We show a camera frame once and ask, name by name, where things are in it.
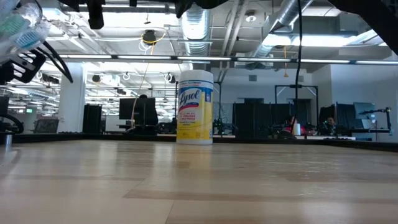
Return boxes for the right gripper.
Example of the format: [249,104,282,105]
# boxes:
[58,0,229,30]

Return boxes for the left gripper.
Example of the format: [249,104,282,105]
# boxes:
[0,49,47,85]

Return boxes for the clear plastic bag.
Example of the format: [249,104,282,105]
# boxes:
[0,0,52,65]

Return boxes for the blue white toothbrush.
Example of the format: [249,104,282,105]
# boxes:
[14,23,50,50]

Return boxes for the green white toothbrush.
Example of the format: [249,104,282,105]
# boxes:
[0,14,30,38]

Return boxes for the white square pillar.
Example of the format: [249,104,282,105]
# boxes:
[58,62,86,134]

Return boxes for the black cabinet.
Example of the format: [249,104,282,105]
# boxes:
[83,104,103,134]

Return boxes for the black computer monitor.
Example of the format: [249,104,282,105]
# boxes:
[119,98,156,127]

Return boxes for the person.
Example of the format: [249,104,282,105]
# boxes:
[322,116,341,136]
[138,94,160,125]
[281,114,308,137]

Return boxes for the overhead light bar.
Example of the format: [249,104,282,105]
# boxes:
[43,53,398,65]

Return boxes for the Lysol wipes canister yellow label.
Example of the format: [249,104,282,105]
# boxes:
[176,70,215,146]

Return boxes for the black partition screens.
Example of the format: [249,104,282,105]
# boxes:
[233,98,312,139]

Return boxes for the grey monitor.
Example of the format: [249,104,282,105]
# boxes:
[353,101,377,130]

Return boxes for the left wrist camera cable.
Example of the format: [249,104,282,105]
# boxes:
[35,40,75,84]

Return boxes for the black aluminium table frame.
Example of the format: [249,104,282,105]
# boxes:
[0,133,398,149]

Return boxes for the silver ventilation duct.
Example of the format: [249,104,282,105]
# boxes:
[251,0,313,60]
[178,6,215,57]

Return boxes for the black metal stand frame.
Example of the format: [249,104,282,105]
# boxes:
[274,83,319,125]

